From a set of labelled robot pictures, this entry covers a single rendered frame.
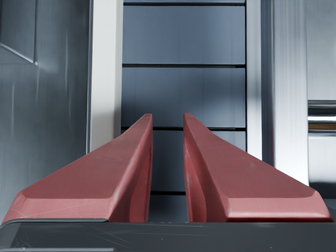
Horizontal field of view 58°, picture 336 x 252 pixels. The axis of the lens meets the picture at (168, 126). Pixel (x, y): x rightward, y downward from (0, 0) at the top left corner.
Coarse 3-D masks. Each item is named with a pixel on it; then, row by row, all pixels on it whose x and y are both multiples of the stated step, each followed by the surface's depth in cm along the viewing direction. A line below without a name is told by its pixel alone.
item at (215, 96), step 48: (144, 0) 19; (192, 0) 19; (240, 0) 19; (144, 48) 18; (192, 48) 18; (240, 48) 18; (144, 96) 18; (192, 96) 18; (240, 96) 18; (240, 144) 18
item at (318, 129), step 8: (312, 104) 10; (320, 104) 10; (328, 104) 10; (312, 112) 10; (320, 112) 10; (328, 112) 10; (312, 120) 10; (320, 120) 10; (328, 120) 10; (312, 128) 10; (320, 128) 10; (328, 128) 10; (312, 136) 20; (320, 136) 19; (328, 136) 18
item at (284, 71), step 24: (264, 0) 11; (288, 0) 10; (264, 24) 11; (288, 24) 10; (264, 48) 11; (288, 48) 10; (264, 72) 11; (288, 72) 10; (264, 96) 11; (288, 96) 10; (264, 120) 11; (288, 120) 10; (264, 144) 11; (288, 144) 10; (288, 168) 10
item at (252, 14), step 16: (256, 0) 19; (256, 16) 19; (256, 32) 19; (256, 48) 19; (256, 64) 19; (256, 80) 18; (256, 96) 18; (256, 112) 18; (240, 128) 20; (256, 128) 18; (256, 144) 18
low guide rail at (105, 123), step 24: (96, 0) 15; (120, 0) 16; (96, 24) 15; (120, 24) 16; (96, 48) 15; (120, 48) 16; (96, 72) 15; (120, 72) 16; (96, 96) 15; (120, 96) 16; (96, 120) 15; (120, 120) 17; (96, 144) 15
